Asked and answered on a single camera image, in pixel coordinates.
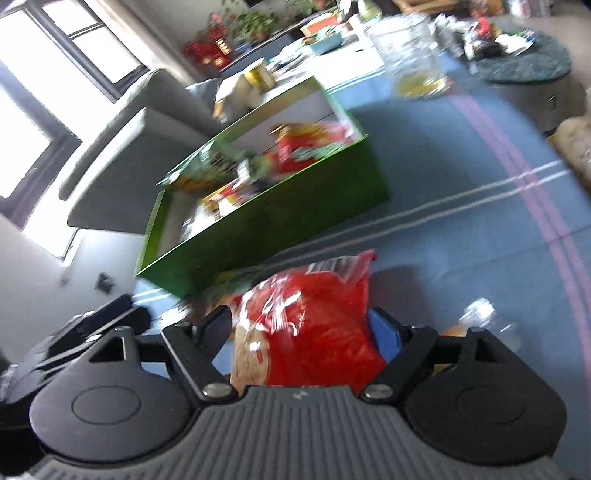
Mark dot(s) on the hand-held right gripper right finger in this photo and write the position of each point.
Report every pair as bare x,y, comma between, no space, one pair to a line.
387,334

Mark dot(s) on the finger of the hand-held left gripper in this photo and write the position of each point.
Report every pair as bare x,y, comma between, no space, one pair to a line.
106,321

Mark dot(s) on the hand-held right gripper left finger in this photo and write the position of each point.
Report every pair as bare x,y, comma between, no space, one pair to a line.
217,330

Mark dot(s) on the glossy red snack packet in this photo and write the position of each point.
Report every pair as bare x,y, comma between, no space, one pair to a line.
323,323

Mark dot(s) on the green cardboard box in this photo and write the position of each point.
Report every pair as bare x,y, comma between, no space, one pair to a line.
277,221

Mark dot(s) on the pile of mixed snack packets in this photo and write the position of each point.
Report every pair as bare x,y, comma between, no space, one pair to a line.
295,147

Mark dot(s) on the grey armchair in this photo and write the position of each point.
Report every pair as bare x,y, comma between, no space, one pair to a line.
120,184

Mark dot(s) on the blue striped tablecloth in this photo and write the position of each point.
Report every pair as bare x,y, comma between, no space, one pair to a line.
461,184

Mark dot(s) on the black framed window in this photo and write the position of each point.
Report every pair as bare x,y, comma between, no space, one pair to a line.
27,138
92,60

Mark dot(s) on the white yellow bag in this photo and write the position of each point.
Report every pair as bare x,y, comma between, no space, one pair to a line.
235,98

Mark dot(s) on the yellow tin can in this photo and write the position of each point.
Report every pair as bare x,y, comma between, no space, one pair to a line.
258,74

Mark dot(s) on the crinkled clear plastic bag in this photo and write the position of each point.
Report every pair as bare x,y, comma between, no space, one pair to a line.
572,143

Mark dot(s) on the white round coffee table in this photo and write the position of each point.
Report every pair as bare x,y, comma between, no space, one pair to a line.
351,64

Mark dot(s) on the clear glass mug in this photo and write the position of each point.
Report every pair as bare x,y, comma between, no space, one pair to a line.
406,55

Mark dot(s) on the red flowering plant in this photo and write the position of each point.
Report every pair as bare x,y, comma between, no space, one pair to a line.
203,48

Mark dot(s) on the light blue basket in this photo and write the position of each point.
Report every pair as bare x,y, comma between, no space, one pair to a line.
325,42

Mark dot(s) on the dark marble round table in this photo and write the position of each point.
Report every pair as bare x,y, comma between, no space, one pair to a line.
531,64

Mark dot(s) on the green potted plant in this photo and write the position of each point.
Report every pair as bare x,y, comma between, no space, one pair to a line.
254,22

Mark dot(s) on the orange box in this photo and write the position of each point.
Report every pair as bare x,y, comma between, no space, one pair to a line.
318,23

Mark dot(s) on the black wall socket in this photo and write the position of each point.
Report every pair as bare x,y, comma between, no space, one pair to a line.
104,281

